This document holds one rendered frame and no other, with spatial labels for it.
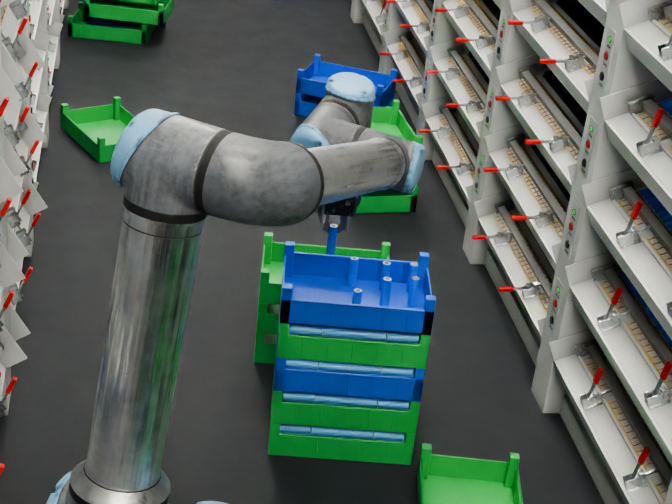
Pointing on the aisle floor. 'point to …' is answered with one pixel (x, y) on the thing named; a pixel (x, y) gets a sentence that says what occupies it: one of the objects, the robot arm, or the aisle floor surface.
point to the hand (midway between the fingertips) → (333, 224)
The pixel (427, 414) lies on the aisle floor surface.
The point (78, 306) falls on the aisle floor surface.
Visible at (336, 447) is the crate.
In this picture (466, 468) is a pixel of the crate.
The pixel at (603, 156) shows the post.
